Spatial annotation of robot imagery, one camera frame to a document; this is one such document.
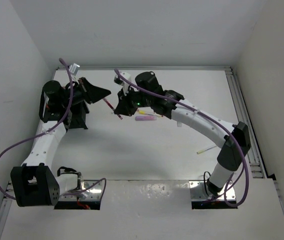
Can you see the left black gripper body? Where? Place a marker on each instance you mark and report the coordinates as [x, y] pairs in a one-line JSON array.
[[78, 95]]

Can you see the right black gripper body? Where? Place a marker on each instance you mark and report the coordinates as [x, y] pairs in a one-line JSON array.
[[139, 100]]

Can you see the pink clear pen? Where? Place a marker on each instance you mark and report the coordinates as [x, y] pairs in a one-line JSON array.
[[112, 108]]

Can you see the purple highlighter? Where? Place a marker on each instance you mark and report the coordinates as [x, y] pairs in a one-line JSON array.
[[146, 118]]

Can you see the orange capped white marker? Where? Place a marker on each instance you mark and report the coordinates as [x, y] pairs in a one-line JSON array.
[[179, 124]]

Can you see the yellow white pen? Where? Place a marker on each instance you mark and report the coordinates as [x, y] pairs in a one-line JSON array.
[[206, 149]]

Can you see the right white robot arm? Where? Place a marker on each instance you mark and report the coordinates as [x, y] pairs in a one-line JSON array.
[[232, 139]]

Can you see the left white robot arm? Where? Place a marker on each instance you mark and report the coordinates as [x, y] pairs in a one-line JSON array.
[[61, 108]]

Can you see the pink yellow marker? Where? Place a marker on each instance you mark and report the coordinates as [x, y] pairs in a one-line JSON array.
[[145, 113]]

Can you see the black slatted organizer bin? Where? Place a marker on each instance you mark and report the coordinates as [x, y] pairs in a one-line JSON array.
[[78, 119]]

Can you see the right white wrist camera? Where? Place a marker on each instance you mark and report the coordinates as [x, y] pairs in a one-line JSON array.
[[125, 86]]

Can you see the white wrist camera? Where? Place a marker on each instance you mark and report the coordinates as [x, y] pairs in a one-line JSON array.
[[125, 86], [73, 69]]

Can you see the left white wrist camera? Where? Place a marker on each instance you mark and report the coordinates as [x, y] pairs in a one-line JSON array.
[[73, 69]]

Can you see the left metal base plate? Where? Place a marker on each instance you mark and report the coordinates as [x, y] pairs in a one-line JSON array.
[[90, 195]]

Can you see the metal base plate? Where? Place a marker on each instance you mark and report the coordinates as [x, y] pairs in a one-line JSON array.
[[199, 194], [90, 195]]

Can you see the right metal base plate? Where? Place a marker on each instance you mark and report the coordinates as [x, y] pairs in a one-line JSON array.
[[199, 194]]

